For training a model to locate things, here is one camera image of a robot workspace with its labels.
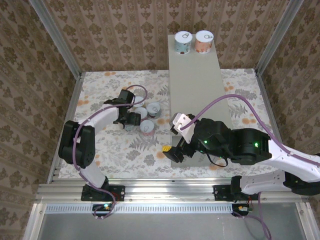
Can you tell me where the controller board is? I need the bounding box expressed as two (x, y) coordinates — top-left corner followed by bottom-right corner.
(231, 203), (253, 216)
(92, 203), (113, 214)

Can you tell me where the left controller board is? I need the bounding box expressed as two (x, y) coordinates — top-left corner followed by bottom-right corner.
(92, 203), (113, 214)

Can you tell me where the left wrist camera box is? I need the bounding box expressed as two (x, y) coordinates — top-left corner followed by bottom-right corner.
(118, 89), (136, 104)

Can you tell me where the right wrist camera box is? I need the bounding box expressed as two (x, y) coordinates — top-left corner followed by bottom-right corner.
(170, 112), (198, 145)

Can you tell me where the grey metal cabinet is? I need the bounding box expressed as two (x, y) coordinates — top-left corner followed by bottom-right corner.
(167, 34), (235, 168)

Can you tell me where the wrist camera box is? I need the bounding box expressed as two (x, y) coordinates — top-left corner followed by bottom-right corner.
(118, 89), (136, 104)
(170, 112), (198, 145)

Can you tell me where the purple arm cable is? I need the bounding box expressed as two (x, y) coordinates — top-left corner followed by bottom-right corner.
(72, 84), (149, 221)
(181, 94), (320, 240)

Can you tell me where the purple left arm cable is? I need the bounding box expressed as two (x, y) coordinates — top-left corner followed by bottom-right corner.
(72, 84), (149, 221)

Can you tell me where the right controller board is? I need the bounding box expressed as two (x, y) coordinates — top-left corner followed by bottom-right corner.
(231, 203), (253, 216)

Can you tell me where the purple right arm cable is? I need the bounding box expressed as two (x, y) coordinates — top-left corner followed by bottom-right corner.
(181, 94), (320, 240)

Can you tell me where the pink berry label can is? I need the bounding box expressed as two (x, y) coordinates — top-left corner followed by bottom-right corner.
(134, 106), (148, 120)

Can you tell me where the orange label can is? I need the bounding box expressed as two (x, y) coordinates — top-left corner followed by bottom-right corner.
(194, 30), (215, 54)

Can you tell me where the aluminium frame post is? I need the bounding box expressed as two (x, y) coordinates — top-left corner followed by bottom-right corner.
(256, 0), (305, 75)
(28, 0), (82, 77)

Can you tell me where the blue and brown label can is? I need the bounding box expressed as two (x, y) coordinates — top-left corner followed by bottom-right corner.
(146, 102), (162, 120)

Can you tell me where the blue floral label can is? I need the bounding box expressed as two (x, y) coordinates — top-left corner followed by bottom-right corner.
(174, 31), (194, 55)

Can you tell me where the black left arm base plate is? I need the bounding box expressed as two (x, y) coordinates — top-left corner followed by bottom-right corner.
(81, 185), (126, 202)

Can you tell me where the grey metal bottom panel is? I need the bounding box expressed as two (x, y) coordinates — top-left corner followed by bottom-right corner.
(23, 202), (313, 240)

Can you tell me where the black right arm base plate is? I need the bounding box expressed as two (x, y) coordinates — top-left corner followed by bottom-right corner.
(213, 184), (261, 202)

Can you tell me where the slotted cable duct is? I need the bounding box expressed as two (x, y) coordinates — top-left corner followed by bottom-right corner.
(44, 203), (235, 215)

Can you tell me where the floral table covering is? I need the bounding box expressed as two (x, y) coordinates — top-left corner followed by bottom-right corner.
(59, 69), (278, 180)

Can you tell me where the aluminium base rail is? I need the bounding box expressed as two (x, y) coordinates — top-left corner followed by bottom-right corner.
(34, 177), (310, 204)

